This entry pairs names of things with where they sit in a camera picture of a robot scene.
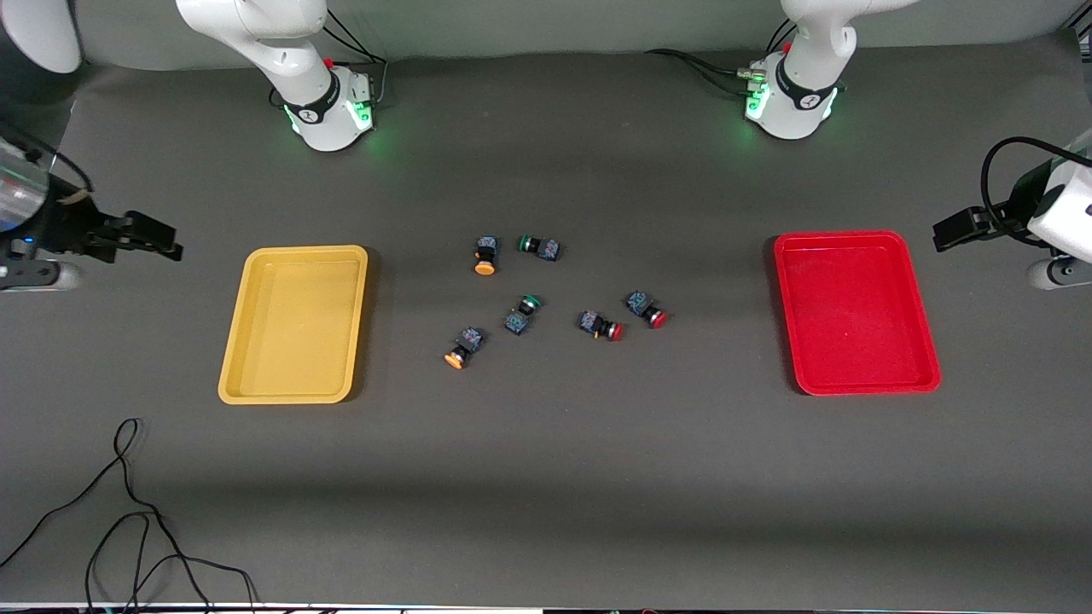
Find red push button switch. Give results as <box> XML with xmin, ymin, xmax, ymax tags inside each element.
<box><xmin>626</xmin><ymin>291</ymin><xmax>668</xmax><ymax>330</ymax></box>
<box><xmin>579</xmin><ymin>310</ymin><xmax>625</xmax><ymax>343</ymax></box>

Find red plastic tray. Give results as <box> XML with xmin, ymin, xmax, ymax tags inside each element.
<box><xmin>774</xmin><ymin>229</ymin><xmax>942</xmax><ymax>397</ymax></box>

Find yellow plastic tray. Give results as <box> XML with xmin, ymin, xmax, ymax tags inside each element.
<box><xmin>218</xmin><ymin>245</ymin><xmax>369</xmax><ymax>405</ymax></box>

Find dark grey table cloth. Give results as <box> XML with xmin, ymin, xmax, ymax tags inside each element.
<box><xmin>0</xmin><ymin>30</ymin><xmax>1092</xmax><ymax>611</ymax></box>

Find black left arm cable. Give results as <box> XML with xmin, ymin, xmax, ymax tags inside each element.
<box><xmin>981</xmin><ymin>136</ymin><xmax>1092</xmax><ymax>248</ymax></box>

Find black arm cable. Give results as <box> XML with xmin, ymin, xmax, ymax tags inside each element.
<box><xmin>0</xmin><ymin>119</ymin><xmax>95</xmax><ymax>195</ymax></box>
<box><xmin>981</xmin><ymin>136</ymin><xmax>1092</xmax><ymax>248</ymax></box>

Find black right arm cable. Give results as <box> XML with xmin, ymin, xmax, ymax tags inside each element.
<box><xmin>0</xmin><ymin>119</ymin><xmax>95</xmax><ymax>195</ymax></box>

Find thin black loose cable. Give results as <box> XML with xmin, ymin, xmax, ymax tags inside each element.
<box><xmin>0</xmin><ymin>418</ymin><xmax>257</xmax><ymax>614</ymax></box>

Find black left base cable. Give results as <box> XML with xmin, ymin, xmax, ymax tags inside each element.
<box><xmin>646</xmin><ymin>47</ymin><xmax>769</xmax><ymax>96</ymax></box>

